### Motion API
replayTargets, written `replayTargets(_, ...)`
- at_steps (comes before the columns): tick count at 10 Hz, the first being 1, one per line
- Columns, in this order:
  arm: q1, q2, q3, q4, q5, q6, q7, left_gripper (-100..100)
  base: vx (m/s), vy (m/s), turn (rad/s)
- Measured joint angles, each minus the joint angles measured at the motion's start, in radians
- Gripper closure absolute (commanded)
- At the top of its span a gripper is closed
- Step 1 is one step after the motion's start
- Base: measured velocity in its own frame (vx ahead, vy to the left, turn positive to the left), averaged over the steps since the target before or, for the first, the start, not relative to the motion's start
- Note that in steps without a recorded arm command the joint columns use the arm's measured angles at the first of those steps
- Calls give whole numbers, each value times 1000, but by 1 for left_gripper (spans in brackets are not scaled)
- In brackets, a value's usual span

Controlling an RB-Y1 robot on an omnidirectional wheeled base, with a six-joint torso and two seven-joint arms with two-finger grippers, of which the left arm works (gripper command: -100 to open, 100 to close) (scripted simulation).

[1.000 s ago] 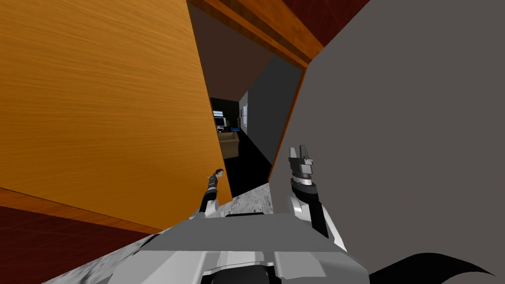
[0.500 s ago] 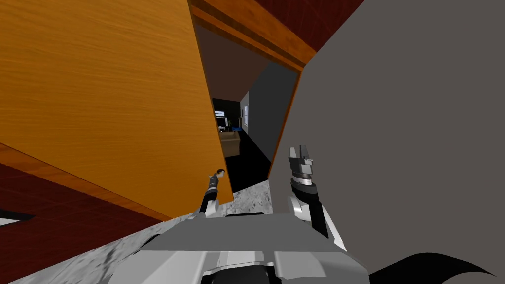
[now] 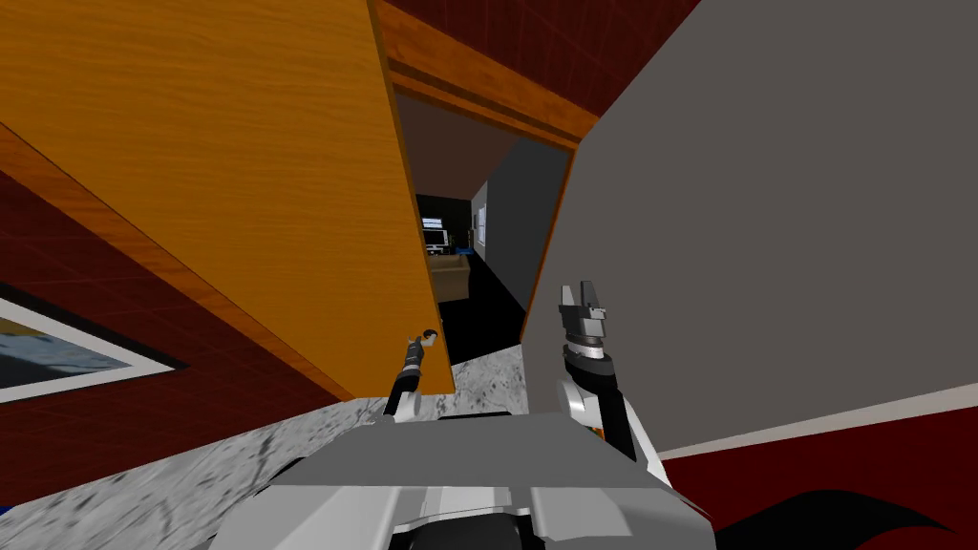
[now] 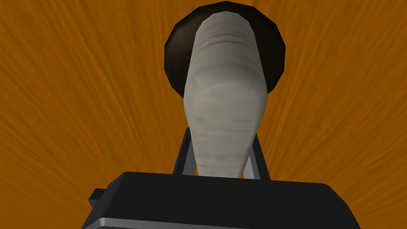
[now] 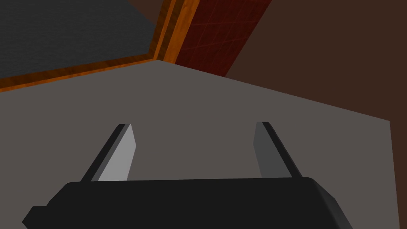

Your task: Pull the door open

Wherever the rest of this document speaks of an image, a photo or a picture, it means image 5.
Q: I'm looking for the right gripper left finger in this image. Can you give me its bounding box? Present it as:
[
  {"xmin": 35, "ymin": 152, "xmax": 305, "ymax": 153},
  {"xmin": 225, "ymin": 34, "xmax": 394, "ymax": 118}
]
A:
[{"xmin": 81, "ymin": 123, "xmax": 137, "ymax": 183}]

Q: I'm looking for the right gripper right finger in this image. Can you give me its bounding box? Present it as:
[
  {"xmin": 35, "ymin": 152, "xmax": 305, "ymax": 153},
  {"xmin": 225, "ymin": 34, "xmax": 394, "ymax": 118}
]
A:
[{"xmin": 253, "ymin": 121, "xmax": 303, "ymax": 179}]

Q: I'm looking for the dark grey door leaf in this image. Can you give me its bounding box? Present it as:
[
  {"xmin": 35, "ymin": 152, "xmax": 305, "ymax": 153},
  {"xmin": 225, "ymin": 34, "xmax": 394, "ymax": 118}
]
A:
[{"xmin": 0, "ymin": 0, "xmax": 156, "ymax": 79}]

